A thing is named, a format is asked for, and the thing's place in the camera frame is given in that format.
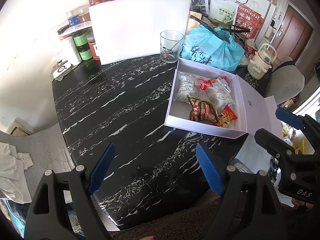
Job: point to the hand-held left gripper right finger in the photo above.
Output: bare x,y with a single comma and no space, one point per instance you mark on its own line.
210,170

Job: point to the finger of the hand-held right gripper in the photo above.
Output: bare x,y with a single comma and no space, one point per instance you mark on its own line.
290,118
268,140

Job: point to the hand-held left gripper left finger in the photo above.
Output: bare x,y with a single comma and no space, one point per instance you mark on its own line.
102,167

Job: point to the white cardboard box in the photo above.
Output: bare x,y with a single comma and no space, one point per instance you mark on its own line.
252,105

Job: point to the red orange snack packet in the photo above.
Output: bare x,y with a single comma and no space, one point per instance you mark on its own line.
227,117

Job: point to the brown snack packet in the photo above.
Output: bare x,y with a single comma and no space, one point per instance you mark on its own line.
201,110

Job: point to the clear plastic clip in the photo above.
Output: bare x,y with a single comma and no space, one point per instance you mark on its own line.
223,84

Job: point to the red plastic fan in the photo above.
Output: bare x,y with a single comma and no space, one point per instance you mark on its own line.
203,87

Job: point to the person's right hand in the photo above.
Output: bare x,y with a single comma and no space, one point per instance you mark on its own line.
302,204

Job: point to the grey leaf-patterned chair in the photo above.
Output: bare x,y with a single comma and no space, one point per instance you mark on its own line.
285,80
47,142

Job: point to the cream cartoon kettle bottle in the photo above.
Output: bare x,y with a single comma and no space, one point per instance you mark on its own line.
260,63

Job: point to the brown fleece cloth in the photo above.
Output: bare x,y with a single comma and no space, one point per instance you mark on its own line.
175,225

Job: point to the brown door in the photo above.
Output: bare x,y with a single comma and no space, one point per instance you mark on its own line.
292,30

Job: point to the grey cloth garment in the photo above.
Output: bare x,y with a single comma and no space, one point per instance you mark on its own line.
12,170

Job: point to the white fridge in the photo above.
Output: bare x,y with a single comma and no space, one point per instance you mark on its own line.
266,20

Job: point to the light blue plastic bag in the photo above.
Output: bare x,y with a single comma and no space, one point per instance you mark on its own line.
212,50

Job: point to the white round-dial device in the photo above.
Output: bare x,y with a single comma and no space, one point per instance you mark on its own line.
61,71

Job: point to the red patterned gift bag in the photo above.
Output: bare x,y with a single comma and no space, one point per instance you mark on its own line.
250,20

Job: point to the small white gadget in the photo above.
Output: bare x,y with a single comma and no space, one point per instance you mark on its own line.
62,61

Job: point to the red jar with white label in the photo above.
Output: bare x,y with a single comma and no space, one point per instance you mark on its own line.
93,48

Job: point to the white paper towel roll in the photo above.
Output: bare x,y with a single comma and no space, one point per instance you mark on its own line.
71,52

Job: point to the clear glass cup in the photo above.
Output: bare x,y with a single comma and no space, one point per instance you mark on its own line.
167,52

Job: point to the white tea packet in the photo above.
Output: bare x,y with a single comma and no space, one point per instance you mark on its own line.
223,11

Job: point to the thin metal stirring stick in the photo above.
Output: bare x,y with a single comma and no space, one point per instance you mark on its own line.
181,41

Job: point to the white flat board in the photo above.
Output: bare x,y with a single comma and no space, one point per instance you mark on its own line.
77,27

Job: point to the white foam board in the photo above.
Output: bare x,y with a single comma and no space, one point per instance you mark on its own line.
135,27

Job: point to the black and white printed paper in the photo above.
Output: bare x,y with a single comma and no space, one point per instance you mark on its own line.
197,2

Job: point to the brown spice jar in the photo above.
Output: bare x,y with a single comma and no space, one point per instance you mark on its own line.
85,16

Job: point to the blue label jar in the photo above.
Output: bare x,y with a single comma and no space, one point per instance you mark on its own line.
73,17

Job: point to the wooden frame box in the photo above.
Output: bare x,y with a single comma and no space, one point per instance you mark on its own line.
20,128

